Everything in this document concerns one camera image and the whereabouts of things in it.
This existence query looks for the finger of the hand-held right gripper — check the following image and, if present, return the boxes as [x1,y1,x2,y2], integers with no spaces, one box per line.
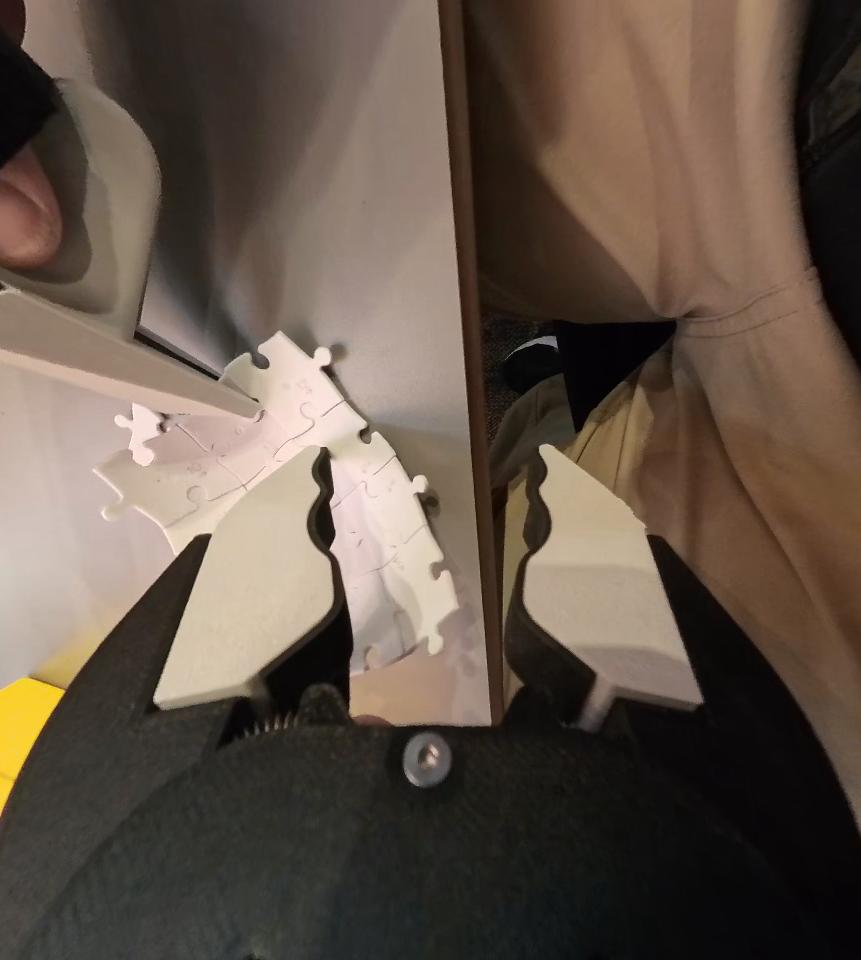
[0,288,264,423]

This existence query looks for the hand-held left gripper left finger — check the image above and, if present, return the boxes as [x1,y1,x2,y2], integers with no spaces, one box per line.
[153,448,348,711]

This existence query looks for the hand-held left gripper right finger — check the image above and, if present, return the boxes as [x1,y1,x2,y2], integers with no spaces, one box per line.
[511,442,705,730]

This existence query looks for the white puzzle ball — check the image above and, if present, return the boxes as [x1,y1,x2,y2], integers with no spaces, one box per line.
[95,330,463,680]

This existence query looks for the person's right hand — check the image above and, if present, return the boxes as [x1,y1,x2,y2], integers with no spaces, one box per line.
[0,144,66,269]

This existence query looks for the black shoe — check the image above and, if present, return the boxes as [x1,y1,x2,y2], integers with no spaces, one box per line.
[504,330,574,395]

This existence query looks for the beige trousers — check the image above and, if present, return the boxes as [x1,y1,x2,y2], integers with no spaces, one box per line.
[468,0,861,849]

